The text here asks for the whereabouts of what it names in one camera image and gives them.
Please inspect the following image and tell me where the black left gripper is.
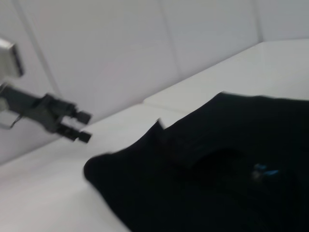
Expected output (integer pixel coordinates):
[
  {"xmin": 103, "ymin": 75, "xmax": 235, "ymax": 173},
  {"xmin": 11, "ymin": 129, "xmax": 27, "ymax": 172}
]
[{"xmin": 0, "ymin": 84, "xmax": 93, "ymax": 145}]

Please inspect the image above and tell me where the black t-shirt with FREE print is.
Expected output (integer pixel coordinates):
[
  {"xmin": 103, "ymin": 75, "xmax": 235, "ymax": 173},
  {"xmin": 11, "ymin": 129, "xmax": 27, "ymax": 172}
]
[{"xmin": 83, "ymin": 91, "xmax": 309, "ymax": 232}]

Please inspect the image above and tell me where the left gripper cable with connector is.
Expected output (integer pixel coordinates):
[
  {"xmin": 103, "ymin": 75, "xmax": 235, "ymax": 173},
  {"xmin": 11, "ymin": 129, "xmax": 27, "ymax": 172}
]
[{"xmin": 0, "ymin": 96, "xmax": 23, "ymax": 130}]

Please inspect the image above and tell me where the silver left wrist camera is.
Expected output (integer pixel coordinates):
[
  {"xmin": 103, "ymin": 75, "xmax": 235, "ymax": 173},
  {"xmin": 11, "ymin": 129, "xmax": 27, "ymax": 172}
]
[{"xmin": 0, "ymin": 38, "xmax": 25, "ymax": 78}]

